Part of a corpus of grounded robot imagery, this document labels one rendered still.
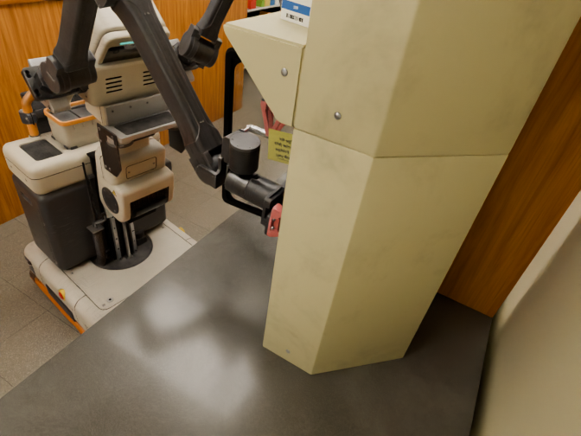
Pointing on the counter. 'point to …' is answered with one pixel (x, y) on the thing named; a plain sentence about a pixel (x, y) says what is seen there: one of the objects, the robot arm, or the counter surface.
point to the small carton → (296, 11)
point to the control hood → (271, 59)
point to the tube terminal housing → (396, 162)
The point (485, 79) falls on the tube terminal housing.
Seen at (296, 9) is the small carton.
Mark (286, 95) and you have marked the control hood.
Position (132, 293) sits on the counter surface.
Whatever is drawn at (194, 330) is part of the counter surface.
